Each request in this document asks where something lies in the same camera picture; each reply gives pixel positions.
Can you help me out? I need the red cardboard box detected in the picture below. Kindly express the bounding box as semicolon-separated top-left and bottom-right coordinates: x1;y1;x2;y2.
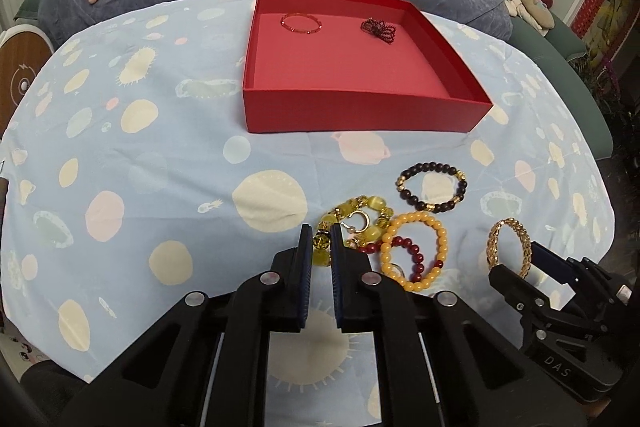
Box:
242;0;493;135

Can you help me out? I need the orange bead bracelet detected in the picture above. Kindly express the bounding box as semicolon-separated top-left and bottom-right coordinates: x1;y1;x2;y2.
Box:
379;212;448;292

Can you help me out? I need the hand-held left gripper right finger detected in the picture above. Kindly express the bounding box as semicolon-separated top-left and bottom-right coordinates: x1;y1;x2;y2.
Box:
328;223;588;427

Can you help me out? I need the beige plush toy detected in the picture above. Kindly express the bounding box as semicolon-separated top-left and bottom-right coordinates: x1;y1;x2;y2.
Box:
504;0;556;38

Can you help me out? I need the green sofa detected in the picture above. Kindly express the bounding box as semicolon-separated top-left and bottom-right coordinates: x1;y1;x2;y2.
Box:
12;0;615;160

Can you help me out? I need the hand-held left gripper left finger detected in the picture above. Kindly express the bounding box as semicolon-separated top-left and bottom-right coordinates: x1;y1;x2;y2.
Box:
60;223;314;427

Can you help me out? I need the thin red bangle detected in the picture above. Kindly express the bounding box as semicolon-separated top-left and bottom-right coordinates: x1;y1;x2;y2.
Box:
280;12;322;36

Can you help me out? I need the black and gold bead bracelet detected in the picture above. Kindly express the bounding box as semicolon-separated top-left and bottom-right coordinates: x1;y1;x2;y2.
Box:
396;162;470;214

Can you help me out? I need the leafy plant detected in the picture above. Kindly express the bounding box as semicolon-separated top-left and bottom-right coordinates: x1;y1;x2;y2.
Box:
575;0;640;168

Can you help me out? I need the gold chain bracelet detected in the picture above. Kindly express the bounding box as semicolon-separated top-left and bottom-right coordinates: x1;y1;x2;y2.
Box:
486;218;532;279

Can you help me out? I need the yellow stone bracelet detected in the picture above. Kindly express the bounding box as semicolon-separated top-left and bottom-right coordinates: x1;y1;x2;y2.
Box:
312;194;396;268

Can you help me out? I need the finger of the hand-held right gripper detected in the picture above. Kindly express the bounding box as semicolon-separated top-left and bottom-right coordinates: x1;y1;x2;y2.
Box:
531;241;621;297
488;263;577;324

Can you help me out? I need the dark maroon beaded bracelet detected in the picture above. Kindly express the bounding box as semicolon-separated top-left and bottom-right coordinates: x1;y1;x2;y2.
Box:
361;18;399;44

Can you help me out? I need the dark red bead bracelet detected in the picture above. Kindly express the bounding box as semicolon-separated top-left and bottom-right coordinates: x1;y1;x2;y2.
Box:
357;234;446;283

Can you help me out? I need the white device with wooden disc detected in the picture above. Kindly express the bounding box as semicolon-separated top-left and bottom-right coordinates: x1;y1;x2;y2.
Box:
0;24;53;128

